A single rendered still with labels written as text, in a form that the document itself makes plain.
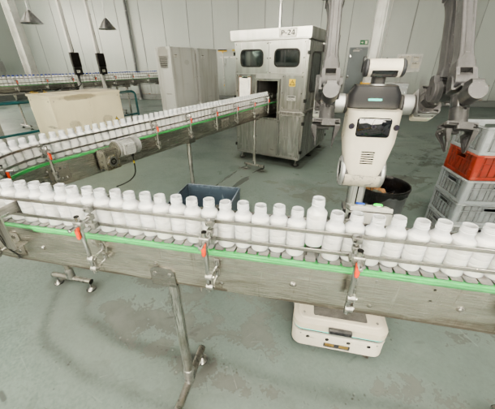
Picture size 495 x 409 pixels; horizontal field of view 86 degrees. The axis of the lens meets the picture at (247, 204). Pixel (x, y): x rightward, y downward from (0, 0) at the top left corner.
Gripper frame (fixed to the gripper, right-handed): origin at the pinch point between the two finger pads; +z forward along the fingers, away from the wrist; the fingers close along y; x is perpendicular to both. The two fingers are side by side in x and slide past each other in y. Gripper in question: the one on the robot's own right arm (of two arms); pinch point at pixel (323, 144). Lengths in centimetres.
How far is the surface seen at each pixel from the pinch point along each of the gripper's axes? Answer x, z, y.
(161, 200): -26, 28, -52
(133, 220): -24, 36, -63
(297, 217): -25.9, 28.4, -6.6
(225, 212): -25.7, 29.2, -29.5
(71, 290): 68, 110, -173
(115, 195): -26, 28, -69
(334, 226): -25.4, 29.5, 4.5
